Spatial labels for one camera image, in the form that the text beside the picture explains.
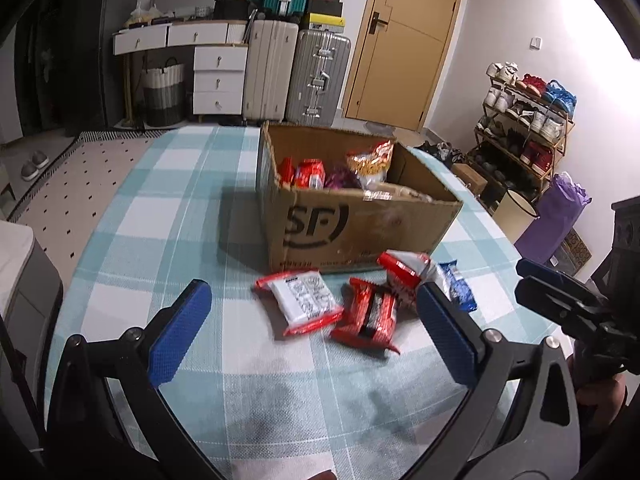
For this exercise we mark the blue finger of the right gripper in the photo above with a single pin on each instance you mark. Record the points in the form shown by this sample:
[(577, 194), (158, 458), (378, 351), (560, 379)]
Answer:
[(534, 273)]

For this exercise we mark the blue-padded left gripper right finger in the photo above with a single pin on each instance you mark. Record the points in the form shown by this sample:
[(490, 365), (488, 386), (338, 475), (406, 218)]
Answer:
[(518, 418)]

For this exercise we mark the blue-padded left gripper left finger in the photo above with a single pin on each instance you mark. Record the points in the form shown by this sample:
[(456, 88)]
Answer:
[(106, 413)]

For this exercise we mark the blue white snack packet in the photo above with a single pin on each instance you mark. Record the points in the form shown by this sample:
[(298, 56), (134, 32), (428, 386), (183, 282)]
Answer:
[(453, 285)]

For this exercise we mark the red white snack packet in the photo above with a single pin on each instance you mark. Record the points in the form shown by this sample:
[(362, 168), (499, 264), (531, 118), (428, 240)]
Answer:
[(405, 272)]

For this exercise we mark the red chocolate snack packet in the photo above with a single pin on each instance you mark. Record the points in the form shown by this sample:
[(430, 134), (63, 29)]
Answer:
[(371, 318)]

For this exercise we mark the orange white snack packet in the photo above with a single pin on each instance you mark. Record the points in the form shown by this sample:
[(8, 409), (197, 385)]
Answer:
[(372, 166)]

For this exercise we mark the white red-edged snack packet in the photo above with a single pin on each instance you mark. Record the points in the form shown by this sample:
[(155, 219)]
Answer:
[(304, 299)]

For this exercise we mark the purple white snack packet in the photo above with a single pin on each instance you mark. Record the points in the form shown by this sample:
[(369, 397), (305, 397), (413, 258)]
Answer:
[(342, 178)]

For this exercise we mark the cream waste bin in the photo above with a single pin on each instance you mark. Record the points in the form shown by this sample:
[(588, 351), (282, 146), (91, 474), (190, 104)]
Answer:
[(514, 215)]

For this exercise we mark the purple bag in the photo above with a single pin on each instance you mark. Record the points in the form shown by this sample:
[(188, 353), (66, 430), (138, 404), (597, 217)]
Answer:
[(558, 210)]

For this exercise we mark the small brown cardboard box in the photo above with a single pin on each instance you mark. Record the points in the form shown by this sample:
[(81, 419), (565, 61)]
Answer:
[(474, 181)]

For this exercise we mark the wooden shoe rack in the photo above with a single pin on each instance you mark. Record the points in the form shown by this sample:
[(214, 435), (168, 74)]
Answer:
[(520, 139)]

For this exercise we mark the dark sneakers on floor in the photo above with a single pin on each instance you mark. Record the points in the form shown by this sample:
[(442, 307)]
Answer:
[(442, 151)]

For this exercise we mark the brown cardboard SF box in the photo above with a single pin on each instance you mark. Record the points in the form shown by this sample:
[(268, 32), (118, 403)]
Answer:
[(345, 229)]

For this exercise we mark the dotted beige rug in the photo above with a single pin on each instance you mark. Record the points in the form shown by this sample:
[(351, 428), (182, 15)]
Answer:
[(67, 203)]

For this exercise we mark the teal plaid tablecloth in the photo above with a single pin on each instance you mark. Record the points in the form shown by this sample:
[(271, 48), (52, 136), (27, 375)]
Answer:
[(258, 404)]

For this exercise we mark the red snack packet in box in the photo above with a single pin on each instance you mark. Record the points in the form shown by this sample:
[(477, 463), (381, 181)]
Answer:
[(309, 173)]

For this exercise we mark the grey slippers pair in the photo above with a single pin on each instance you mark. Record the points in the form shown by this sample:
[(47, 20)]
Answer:
[(33, 166)]

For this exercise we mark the wooden door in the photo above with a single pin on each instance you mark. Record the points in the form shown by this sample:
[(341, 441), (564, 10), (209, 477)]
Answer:
[(401, 49)]

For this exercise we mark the silver aluminium suitcase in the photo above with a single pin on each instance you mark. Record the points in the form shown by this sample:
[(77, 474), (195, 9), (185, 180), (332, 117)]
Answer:
[(317, 78)]

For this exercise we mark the stack of shoe boxes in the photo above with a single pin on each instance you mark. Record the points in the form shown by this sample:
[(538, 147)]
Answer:
[(324, 16)]

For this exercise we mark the woven laundry basket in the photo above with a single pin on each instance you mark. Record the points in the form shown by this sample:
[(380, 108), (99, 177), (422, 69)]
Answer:
[(164, 94)]

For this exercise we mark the beige hard suitcase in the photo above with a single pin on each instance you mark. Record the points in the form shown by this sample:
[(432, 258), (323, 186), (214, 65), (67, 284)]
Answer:
[(270, 58)]

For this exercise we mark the white drawer desk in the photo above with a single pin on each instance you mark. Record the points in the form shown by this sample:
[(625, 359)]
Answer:
[(219, 59)]

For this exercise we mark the dark refrigerator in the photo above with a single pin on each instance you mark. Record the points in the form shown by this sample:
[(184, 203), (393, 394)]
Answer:
[(69, 48)]

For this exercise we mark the wall light switch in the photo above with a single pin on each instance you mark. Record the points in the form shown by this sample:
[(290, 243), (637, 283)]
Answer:
[(535, 43)]

